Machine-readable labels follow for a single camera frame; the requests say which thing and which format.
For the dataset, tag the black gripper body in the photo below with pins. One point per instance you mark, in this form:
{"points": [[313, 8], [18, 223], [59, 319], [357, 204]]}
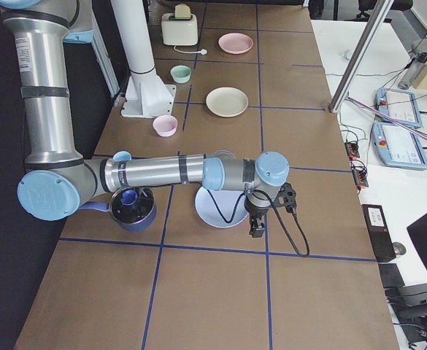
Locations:
{"points": [[255, 212]]}

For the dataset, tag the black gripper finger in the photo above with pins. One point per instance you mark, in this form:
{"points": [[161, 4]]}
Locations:
{"points": [[253, 226], [261, 229]]}

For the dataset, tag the light blue plate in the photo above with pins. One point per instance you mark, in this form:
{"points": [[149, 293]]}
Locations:
{"points": [[221, 209]]}

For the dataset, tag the pink plate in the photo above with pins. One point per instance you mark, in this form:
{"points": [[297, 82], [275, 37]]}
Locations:
{"points": [[235, 43]]}

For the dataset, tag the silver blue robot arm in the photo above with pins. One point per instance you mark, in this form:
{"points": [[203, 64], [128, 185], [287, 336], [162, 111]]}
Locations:
{"points": [[59, 181]]}

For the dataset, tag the orange black connector board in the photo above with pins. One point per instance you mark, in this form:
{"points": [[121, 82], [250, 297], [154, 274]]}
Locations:
{"points": [[352, 150]]}

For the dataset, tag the beige plate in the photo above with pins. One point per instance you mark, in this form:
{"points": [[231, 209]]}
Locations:
{"points": [[227, 101]]}

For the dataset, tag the black power box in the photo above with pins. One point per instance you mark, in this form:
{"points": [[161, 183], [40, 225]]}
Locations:
{"points": [[379, 235]]}

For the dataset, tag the blue pot with cup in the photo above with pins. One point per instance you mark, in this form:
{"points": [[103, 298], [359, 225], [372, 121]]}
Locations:
{"points": [[133, 208]]}

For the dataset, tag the pink bowl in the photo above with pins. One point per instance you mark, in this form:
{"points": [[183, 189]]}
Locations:
{"points": [[165, 125]]}

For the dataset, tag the lower teach pendant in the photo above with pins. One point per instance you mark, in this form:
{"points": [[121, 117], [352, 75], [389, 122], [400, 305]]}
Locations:
{"points": [[397, 147]]}

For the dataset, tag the teach pendant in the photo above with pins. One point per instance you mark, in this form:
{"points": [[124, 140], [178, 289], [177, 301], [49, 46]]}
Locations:
{"points": [[397, 147], [399, 105]]}

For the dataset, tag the green bowl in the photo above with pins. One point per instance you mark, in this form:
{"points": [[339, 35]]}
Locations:
{"points": [[181, 74]]}

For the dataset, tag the upper teach pendant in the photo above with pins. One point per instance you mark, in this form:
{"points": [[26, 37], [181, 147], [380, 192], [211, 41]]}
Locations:
{"points": [[399, 105]]}

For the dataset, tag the cream toaster with toast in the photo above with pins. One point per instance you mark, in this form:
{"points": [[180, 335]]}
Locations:
{"points": [[179, 28]]}

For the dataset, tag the aluminium frame post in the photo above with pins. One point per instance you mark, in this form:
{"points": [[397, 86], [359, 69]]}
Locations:
{"points": [[381, 10]]}

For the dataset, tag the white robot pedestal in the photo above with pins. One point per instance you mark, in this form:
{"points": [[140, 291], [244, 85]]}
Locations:
{"points": [[146, 96]]}

